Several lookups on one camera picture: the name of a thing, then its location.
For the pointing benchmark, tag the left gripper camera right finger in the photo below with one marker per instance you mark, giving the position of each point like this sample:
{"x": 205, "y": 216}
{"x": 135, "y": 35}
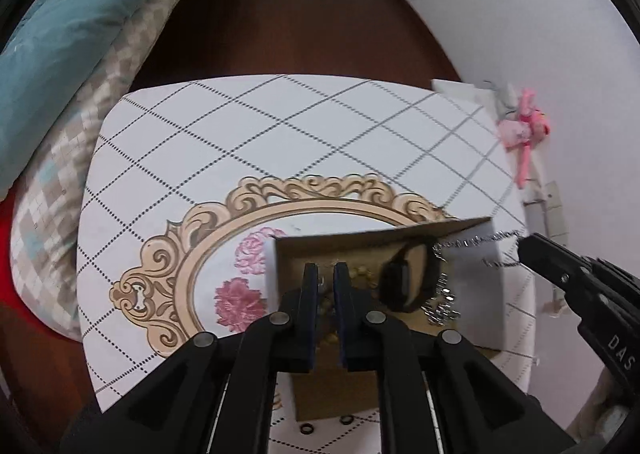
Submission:
{"x": 358, "y": 323}

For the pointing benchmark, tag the red bed sheet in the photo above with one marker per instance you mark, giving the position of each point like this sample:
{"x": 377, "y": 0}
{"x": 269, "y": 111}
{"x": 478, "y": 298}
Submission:
{"x": 8, "y": 294}

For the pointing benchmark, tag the pink panther plush toy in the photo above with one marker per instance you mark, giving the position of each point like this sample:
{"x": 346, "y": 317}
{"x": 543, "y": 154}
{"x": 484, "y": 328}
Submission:
{"x": 522, "y": 132}

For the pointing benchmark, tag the teal blue quilt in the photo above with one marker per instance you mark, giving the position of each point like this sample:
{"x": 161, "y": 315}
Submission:
{"x": 43, "y": 67}

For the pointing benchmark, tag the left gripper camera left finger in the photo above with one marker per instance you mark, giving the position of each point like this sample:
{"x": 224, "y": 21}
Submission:
{"x": 297, "y": 344}

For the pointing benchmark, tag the patterned white tablecloth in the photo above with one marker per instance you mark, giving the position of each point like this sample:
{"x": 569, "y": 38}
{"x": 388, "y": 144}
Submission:
{"x": 187, "y": 186}

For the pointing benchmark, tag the checkered mattress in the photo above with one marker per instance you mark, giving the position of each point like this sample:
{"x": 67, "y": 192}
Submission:
{"x": 44, "y": 229}

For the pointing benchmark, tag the white cardboard box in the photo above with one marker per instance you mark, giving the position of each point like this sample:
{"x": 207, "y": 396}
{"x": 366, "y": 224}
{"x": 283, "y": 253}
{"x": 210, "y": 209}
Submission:
{"x": 469, "y": 294}

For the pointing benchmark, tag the black bracelet band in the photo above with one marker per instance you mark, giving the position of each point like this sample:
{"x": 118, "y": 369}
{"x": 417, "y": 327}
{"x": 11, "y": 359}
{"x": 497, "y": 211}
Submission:
{"x": 394, "y": 282}

